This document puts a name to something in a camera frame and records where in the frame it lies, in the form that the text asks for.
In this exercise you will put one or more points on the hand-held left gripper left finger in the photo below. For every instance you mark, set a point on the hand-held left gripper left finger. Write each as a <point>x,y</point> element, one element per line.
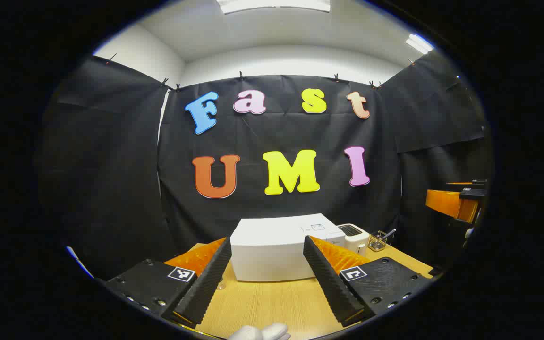
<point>208,283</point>

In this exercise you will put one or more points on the white toaster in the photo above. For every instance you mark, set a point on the white toaster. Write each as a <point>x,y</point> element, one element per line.
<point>354,236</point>

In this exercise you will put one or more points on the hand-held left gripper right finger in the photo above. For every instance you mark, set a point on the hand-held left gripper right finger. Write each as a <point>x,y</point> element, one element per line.
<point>331,283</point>

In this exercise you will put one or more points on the small black block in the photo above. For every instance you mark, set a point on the small black block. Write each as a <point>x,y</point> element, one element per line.
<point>436,271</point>

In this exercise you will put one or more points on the black backdrop cloth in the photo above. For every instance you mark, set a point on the black backdrop cloth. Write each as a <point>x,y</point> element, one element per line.
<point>111,179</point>

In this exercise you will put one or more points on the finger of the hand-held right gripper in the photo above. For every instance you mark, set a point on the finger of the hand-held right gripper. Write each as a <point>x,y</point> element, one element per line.
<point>446,203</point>

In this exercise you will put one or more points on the white microwave oven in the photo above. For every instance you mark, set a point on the white microwave oven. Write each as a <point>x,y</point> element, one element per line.
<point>267,250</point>

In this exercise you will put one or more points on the ceiling light panel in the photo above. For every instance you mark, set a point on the ceiling light panel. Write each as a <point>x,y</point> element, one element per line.
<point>272,4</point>
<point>419,43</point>

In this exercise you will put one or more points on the metal spoon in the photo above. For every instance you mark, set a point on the metal spoon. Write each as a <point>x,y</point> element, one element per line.
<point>389,233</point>

